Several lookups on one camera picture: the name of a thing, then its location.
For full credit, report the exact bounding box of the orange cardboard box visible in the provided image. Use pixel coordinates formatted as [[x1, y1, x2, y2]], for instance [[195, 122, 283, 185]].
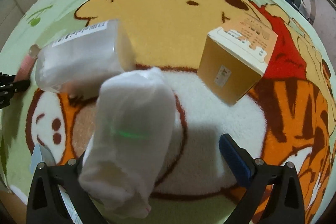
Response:
[[197, 13, 277, 105]]

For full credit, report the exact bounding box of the Winnie the Pooh blanket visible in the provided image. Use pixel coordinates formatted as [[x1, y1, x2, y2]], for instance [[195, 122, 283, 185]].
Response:
[[1, 0, 335, 223]]

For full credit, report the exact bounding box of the translucent plastic container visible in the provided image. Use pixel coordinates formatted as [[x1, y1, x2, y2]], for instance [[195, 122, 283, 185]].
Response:
[[35, 19, 135, 99]]

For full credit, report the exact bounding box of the white sock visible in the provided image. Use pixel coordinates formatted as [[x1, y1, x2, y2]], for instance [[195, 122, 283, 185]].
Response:
[[78, 67, 176, 218]]

